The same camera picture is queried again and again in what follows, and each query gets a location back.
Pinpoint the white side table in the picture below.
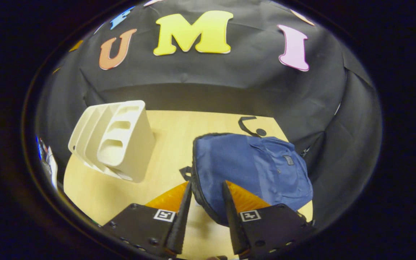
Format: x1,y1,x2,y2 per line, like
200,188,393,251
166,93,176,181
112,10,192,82
44,146,59,191

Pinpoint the white bookshelf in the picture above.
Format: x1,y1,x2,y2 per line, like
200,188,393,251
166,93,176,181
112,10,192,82
68,100,157,183

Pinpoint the black backdrop cloth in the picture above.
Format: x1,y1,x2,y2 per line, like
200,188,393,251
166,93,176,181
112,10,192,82
35,0,384,231

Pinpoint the blue schoolbag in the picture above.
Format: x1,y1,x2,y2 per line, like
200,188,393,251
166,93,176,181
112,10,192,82
179,116,314,227

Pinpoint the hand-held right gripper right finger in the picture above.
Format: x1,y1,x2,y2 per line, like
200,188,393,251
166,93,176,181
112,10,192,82
222,180,317,257

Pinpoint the computer screen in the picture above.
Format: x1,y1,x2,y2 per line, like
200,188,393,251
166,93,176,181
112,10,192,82
35,135,44,161

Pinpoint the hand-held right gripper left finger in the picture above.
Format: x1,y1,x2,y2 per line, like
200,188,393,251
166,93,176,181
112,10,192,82
101,181,193,256

